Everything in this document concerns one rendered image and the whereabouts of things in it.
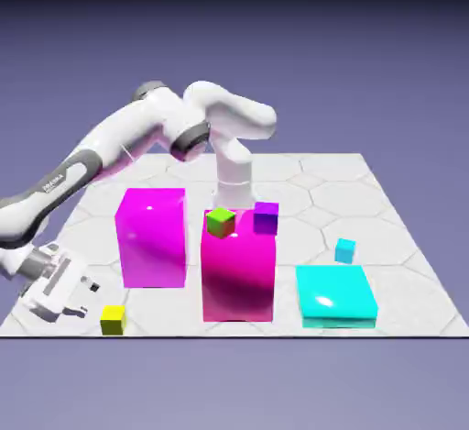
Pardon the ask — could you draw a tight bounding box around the large cyan box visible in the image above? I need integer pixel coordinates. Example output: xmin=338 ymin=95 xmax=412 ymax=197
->
xmin=294 ymin=264 xmax=379 ymax=330

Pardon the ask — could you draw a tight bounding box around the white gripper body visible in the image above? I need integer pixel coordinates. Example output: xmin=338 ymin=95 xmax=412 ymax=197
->
xmin=20 ymin=248 xmax=90 ymax=324

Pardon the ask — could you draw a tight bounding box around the large pink box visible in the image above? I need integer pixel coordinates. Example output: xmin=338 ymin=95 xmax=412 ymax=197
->
xmin=200 ymin=207 xmax=277 ymax=324

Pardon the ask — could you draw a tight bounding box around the small yellow cube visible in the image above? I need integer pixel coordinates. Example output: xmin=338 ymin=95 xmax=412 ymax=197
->
xmin=99 ymin=304 xmax=128 ymax=336

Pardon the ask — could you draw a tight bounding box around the small green cube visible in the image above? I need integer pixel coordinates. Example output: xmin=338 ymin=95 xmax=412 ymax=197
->
xmin=205 ymin=206 xmax=237 ymax=240

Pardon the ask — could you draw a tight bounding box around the small cyan cube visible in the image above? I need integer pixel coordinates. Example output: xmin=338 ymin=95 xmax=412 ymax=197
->
xmin=333 ymin=237 xmax=357 ymax=265

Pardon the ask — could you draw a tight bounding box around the small purple cube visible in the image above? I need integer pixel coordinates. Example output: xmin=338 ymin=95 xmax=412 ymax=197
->
xmin=252 ymin=201 xmax=280 ymax=236

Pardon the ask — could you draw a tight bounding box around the large magenta box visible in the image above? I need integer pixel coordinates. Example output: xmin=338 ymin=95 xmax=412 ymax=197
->
xmin=114 ymin=187 xmax=188 ymax=290

